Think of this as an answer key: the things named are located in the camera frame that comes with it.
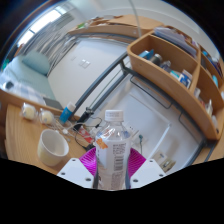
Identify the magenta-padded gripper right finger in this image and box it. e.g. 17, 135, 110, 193
125, 147, 168, 190

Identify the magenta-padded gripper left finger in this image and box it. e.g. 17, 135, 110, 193
56, 147, 99, 190

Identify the clear plastic water bottle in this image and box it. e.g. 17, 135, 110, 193
94, 109, 133, 192

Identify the cream ceramic cup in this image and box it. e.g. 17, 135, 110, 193
36, 128, 70, 168

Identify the blue tube white cap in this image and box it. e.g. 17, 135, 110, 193
59, 101, 77, 124

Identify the wrapped round bun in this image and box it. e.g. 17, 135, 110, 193
39, 108, 56, 126
20, 102, 38, 122

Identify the black cylindrical device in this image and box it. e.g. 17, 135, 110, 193
79, 106, 95, 124

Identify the wooden shelf unit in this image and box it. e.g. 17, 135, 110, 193
126, 25, 224, 141

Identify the light blue bed mattress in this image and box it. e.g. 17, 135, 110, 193
0, 54, 58, 105

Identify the teal pillow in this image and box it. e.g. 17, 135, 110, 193
21, 50, 52, 77

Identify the grey striped curtain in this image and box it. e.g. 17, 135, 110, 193
18, 12, 79, 76

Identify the grey metal bed frame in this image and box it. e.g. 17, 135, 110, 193
71, 49, 218, 168

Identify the white wall switch plate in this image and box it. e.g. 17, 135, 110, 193
78, 58, 91, 70

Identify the wooden bed rail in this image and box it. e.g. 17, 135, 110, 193
66, 14, 166, 40

